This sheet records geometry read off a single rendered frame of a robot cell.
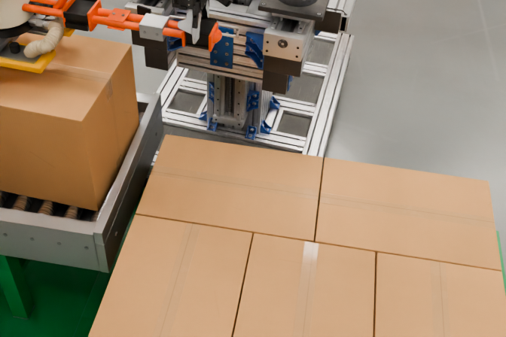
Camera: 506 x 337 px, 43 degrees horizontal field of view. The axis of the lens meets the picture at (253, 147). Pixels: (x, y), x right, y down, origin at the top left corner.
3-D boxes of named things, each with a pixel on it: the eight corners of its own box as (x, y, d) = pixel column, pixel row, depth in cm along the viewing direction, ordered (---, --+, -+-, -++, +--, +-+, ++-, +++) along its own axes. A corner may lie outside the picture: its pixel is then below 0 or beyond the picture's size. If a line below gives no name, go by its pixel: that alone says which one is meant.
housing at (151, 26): (138, 38, 180) (138, 25, 177) (147, 25, 185) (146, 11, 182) (163, 42, 179) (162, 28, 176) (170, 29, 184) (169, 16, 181)
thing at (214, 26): (181, 47, 178) (181, 31, 174) (190, 32, 183) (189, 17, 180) (211, 52, 177) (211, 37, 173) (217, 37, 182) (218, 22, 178)
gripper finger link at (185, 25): (178, 40, 177) (181, 7, 173) (199, 44, 176) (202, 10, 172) (174, 42, 174) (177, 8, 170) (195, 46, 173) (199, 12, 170)
